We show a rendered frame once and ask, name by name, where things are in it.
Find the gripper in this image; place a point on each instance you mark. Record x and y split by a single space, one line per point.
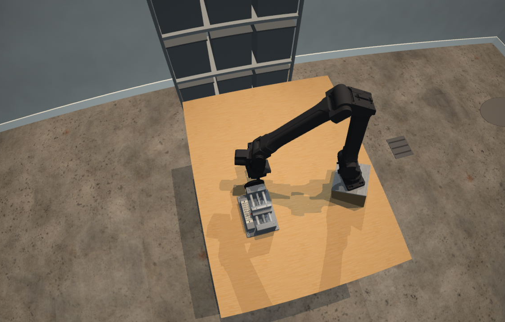
255 173

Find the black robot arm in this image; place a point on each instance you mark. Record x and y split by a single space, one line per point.
340 103

